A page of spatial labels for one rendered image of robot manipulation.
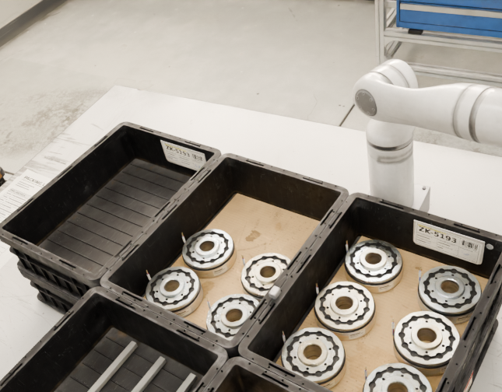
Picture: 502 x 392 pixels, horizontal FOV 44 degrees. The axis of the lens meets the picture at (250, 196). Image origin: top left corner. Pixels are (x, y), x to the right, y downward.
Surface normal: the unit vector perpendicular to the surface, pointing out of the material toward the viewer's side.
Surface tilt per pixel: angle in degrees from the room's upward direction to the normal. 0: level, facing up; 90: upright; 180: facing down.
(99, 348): 0
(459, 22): 90
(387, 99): 75
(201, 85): 0
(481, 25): 90
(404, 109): 82
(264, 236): 0
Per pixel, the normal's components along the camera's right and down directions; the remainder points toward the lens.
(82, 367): -0.15, -0.73
